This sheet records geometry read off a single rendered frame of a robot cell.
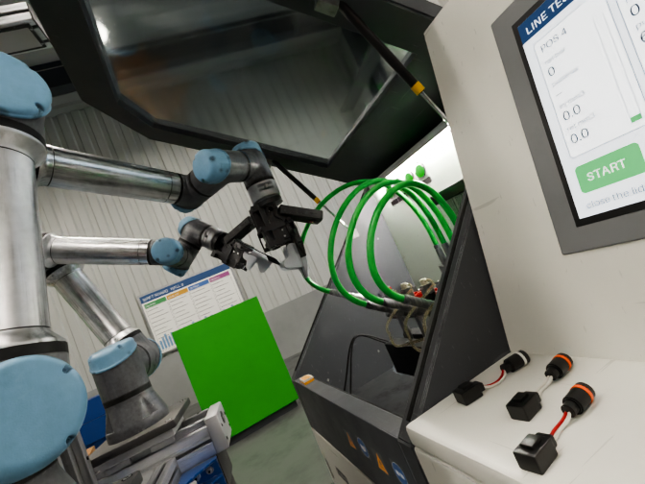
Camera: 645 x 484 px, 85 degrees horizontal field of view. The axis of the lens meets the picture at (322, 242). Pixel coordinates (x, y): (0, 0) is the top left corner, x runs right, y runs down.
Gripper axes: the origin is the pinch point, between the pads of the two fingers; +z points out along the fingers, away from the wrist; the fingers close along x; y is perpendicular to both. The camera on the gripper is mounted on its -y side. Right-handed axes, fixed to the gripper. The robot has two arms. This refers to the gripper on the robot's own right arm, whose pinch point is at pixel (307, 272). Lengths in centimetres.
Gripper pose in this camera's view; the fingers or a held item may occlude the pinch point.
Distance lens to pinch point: 87.7
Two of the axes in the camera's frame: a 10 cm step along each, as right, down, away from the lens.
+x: 3.2, -2.3, -9.2
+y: -8.6, 3.4, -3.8
